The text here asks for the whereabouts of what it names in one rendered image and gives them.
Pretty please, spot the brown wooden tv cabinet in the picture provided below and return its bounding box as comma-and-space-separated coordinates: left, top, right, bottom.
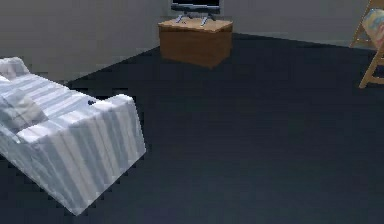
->
157, 17, 234, 70

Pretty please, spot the black television set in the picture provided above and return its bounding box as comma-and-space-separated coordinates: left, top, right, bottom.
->
170, 0, 221, 27

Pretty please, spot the white striped sofa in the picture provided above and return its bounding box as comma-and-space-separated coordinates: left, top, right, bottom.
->
0, 56, 147, 217

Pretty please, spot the light wooden chair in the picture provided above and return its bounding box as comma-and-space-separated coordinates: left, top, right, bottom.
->
349, 0, 384, 90

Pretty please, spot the pastel patterned chair cushion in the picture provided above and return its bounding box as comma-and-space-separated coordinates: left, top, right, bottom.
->
362, 8, 384, 50

